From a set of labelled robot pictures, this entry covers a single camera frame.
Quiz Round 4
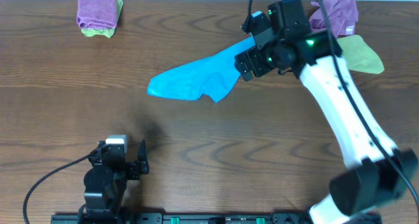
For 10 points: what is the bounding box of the blue microfibre cloth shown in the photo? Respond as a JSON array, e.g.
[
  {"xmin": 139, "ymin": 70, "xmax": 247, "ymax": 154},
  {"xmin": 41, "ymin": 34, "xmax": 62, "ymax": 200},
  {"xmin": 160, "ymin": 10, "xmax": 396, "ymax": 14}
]
[{"xmin": 147, "ymin": 37, "xmax": 255, "ymax": 103}]

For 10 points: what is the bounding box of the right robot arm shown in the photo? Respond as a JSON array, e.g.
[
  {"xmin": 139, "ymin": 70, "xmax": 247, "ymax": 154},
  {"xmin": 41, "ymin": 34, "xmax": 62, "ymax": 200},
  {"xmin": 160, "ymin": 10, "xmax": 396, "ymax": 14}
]
[{"xmin": 235, "ymin": 0, "xmax": 418, "ymax": 223}]

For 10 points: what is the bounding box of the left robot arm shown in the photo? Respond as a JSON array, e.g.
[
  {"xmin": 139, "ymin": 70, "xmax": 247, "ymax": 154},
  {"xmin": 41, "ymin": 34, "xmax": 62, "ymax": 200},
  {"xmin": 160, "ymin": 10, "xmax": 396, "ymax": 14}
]
[{"xmin": 77, "ymin": 135, "xmax": 149, "ymax": 224}]

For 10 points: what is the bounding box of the crumpled purple cloth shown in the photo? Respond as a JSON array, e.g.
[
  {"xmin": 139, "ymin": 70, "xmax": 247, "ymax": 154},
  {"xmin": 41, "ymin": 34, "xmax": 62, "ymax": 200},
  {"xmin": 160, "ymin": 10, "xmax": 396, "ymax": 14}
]
[{"xmin": 308, "ymin": 0, "xmax": 359, "ymax": 37}]

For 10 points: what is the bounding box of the crumpled green cloth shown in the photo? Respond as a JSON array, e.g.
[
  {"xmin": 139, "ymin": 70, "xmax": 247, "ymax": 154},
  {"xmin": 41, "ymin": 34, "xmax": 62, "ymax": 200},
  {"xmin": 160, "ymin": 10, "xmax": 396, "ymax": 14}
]
[{"xmin": 337, "ymin": 35, "xmax": 384, "ymax": 75}]

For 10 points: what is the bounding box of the folded green cloth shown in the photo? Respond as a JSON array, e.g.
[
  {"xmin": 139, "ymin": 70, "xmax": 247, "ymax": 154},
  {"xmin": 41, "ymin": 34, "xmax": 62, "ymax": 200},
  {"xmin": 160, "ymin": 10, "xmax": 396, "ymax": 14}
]
[{"xmin": 81, "ymin": 0, "xmax": 124, "ymax": 38}]

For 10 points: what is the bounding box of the folded purple cloth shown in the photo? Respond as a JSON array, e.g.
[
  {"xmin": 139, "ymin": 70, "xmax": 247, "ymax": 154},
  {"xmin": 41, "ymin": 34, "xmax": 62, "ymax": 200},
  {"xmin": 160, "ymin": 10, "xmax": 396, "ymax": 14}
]
[{"xmin": 77, "ymin": 0, "xmax": 118, "ymax": 29}]

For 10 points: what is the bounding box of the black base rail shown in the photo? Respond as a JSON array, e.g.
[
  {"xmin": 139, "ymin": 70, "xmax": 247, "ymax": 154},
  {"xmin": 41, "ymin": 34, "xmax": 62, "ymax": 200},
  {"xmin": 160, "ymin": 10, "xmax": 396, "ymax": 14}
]
[{"xmin": 50, "ymin": 212, "xmax": 383, "ymax": 224}]

